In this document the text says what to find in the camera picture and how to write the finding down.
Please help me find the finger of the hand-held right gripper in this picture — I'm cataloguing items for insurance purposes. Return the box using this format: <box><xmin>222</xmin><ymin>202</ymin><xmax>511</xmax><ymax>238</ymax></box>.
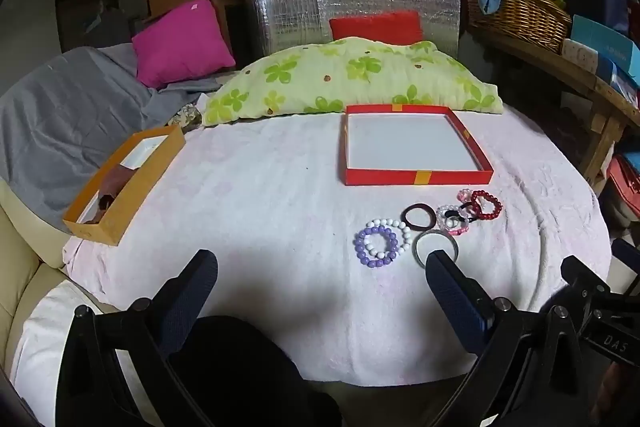
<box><xmin>560</xmin><ymin>255</ymin><xmax>613</xmax><ymax>308</ymax></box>
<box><xmin>611</xmin><ymin>237</ymin><xmax>640</xmax><ymax>269</ymax></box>

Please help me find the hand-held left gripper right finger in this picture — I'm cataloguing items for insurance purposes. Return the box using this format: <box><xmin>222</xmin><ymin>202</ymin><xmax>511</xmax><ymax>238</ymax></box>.
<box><xmin>425</xmin><ymin>249</ymin><xmax>586</xmax><ymax>427</ymax></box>

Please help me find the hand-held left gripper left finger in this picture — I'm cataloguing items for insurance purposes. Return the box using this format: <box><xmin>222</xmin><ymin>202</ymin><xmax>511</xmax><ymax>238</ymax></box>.
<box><xmin>56</xmin><ymin>249</ymin><xmax>220</xmax><ymax>427</ymax></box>

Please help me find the silver bangle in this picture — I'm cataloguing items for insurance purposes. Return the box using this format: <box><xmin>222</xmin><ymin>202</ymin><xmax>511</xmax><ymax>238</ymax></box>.
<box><xmin>413</xmin><ymin>229</ymin><xmax>459</xmax><ymax>268</ymax></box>

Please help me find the white bead bracelet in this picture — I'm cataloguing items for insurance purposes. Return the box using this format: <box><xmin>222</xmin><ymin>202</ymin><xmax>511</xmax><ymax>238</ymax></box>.
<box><xmin>365</xmin><ymin>218</ymin><xmax>413</xmax><ymax>260</ymax></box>

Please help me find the pink clear bead bracelet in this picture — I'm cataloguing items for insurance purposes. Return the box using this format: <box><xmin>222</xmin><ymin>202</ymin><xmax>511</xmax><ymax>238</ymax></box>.
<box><xmin>436</xmin><ymin>204</ymin><xmax>471</xmax><ymax>236</ymax></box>

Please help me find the black hair tie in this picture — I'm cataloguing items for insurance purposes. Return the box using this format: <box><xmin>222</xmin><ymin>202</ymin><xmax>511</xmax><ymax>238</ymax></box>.
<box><xmin>445</xmin><ymin>202</ymin><xmax>483</xmax><ymax>228</ymax></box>

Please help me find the brown hair tie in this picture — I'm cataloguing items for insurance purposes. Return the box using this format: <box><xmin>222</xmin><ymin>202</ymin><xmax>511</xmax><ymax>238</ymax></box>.
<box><xmin>401</xmin><ymin>203</ymin><xmax>437</xmax><ymax>230</ymax></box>

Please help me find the red bead bracelet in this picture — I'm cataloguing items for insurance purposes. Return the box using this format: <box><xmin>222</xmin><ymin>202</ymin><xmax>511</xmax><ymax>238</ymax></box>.
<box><xmin>470</xmin><ymin>189</ymin><xmax>503</xmax><ymax>222</ymax></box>

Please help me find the purple bead bracelet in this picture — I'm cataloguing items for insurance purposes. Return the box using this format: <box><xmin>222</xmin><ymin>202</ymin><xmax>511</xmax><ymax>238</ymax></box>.
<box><xmin>354</xmin><ymin>225</ymin><xmax>401</xmax><ymax>269</ymax></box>

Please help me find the red shallow box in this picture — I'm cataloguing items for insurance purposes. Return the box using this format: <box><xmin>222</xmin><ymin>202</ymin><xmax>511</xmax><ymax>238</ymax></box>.
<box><xmin>343</xmin><ymin>104</ymin><xmax>495</xmax><ymax>186</ymax></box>

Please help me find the red bag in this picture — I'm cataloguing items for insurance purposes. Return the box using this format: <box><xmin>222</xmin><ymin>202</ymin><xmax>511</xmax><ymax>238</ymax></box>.
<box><xmin>607</xmin><ymin>154</ymin><xmax>640</xmax><ymax>228</ymax></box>

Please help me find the pale pink embossed blanket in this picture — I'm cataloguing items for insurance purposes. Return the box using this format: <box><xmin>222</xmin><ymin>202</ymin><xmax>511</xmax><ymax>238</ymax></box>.
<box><xmin>62</xmin><ymin>104</ymin><xmax>613</xmax><ymax>388</ymax></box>

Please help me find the orange shallow box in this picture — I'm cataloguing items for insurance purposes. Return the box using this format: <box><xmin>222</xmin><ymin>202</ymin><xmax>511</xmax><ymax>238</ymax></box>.
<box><xmin>62</xmin><ymin>125</ymin><xmax>187</xmax><ymax>248</ymax></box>

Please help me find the brown pouch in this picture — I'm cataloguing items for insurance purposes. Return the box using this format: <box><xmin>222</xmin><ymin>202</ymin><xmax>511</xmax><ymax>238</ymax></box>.
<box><xmin>97</xmin><ymin>164</ymin><xmax>138</xmax><ymax>212</ymax></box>

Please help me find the white cloth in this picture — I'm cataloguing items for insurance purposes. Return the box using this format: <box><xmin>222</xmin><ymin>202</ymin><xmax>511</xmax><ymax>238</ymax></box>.
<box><xmin>10</xmin><ymin>282</ymin><xmax>151</xmax><ymax>427</ymax></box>

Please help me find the cream sofa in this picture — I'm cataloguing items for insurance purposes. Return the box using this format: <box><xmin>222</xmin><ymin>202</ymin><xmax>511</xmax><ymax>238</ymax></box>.
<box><xmin>0</xmin><ymin>179</ymin><xmax>121</xmax><ymax>427</ymax></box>

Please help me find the wooden shelf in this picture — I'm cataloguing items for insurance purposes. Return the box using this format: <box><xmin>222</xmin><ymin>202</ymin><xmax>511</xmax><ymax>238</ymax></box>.
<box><xmin>470</xmin><ymin>24</ymin><xmax>640</xmax><ymax>188</ymax></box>

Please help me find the small white box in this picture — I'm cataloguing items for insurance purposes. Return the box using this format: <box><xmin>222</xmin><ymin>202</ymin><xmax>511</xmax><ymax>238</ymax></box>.
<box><xmin>562</xmin><ymin>39</ymin><xmax>598</xmax><ymax>72</ymax></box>

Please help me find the grey blanket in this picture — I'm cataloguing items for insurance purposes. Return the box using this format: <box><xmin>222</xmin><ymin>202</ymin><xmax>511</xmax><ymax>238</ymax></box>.
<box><xmin>0</xmin><ymin>44</ymin><xmax>236</xmax><ymax>233</ymax></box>

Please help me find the light blue box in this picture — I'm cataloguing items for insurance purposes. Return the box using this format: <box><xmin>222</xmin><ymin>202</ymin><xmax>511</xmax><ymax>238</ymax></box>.
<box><xmin>570</xmin><ymin>14</ymin><xmax>640</xmax><ymax>88</ymax></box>

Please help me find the pink cushion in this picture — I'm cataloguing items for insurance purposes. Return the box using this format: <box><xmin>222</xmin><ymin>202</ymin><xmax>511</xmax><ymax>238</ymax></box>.
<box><xmin>131</xmin><ymin>0</ymin><xmax>237</xmax><ymax>90</ymax></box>

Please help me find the green floral pillow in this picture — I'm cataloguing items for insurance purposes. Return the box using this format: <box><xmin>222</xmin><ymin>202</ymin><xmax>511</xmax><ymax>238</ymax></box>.
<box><xmin>202</xmin><ymin>37</ymin><xmax>505</xmax><ymax>126</ymax></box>

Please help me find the wicker basket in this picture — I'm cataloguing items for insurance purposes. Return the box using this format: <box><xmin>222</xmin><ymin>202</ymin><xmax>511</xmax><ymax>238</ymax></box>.
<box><xmin>465</xmin><ymin>0</ymin><xmax>573</xmax><ymax>55</ymax></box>

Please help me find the red cushion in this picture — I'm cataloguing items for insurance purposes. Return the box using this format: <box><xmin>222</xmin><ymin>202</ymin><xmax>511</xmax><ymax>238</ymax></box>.
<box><xmin>329</xmin><ymin>11</ymin><xmax>423</xmax><ymax>44</ymax></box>

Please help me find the silver foil insulation mat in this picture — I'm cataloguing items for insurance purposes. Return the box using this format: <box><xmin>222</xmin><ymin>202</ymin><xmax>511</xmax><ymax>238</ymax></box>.
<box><xmin>245</xmin><ymin>0</ymin><xmax>462</xmax><ymax>70</ymax></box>

